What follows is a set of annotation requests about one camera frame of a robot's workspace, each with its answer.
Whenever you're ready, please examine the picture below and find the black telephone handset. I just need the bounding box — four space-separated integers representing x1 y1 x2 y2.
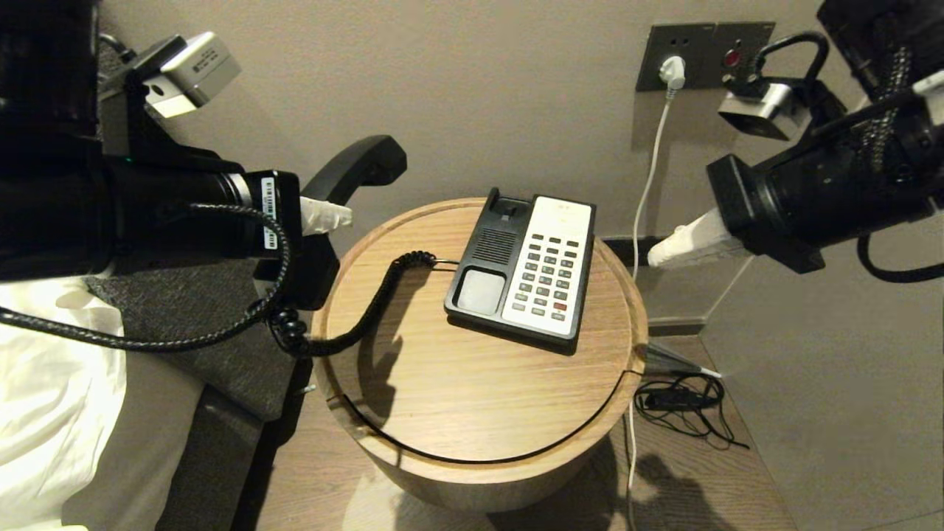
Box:
254 135 408 310

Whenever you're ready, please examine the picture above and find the black phone cord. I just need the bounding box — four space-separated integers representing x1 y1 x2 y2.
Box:
267 251 462 358

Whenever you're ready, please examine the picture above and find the telephone base with keypad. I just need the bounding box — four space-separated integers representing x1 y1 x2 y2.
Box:
444 187 597 356

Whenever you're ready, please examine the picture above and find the folded umbrella white tip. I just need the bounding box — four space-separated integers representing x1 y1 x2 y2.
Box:
640 341 722 381

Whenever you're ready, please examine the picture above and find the white power plug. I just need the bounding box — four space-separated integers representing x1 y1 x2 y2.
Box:
659 57 686 100

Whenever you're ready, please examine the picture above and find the grey fabric headboard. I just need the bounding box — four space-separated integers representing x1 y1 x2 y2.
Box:
81 29 314 423

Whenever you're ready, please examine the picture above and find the round wooden side table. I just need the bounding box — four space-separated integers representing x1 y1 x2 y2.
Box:
312 198 648 513

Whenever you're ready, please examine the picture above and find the beige mattress side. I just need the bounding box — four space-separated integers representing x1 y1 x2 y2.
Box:
63 339 206 531

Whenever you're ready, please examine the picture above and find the white bed linen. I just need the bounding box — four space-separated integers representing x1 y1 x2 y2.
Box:
0 277 130 529

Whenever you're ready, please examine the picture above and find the small dark wall socket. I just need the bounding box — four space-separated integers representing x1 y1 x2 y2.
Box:
601 237 666 269

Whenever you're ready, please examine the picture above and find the white power cable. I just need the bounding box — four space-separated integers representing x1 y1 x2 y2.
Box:
625 94 673 531

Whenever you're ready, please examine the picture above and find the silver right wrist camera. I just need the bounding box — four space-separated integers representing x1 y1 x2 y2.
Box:
718 80 801 141

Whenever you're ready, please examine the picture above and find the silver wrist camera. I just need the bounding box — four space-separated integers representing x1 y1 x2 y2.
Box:
133 31 243 119
718 80 801 141

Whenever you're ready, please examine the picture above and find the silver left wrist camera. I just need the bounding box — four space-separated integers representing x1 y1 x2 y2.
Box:
133 31 243 119

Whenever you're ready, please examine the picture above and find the black tangled cable bundle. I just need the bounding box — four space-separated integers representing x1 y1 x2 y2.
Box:
632 374 749 451

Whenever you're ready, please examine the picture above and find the grey switch panel red button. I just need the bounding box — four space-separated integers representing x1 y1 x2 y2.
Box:
697 22 775 91

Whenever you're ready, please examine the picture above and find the grey wall socket panel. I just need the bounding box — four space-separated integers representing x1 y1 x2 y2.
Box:
637 24 716 92

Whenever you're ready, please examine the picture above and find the dark grey bed frame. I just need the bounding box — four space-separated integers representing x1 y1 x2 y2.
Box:
156 387 265 531

